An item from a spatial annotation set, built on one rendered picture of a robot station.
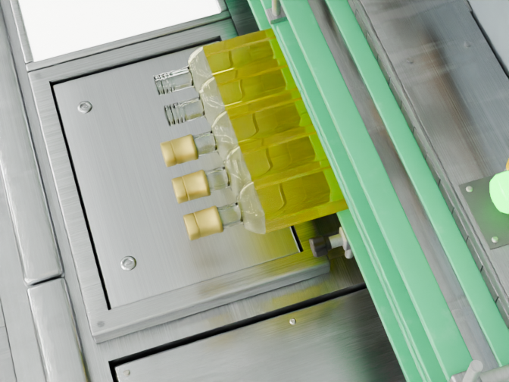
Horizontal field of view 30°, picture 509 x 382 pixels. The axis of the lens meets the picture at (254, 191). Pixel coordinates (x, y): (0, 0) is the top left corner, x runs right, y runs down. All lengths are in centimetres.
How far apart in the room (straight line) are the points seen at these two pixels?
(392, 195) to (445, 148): 8
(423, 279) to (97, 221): 54
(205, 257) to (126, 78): 34
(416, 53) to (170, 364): 53
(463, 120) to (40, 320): 62
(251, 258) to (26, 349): 33
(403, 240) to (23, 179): 63
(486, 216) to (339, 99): 23
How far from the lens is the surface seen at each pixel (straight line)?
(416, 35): 119
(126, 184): 140
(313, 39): 120
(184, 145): 126
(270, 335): 132
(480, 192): 107
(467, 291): 103
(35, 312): 134
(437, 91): 114
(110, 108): 148
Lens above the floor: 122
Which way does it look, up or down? 7 degrees down
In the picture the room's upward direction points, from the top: 106 degrees counter-clockwise
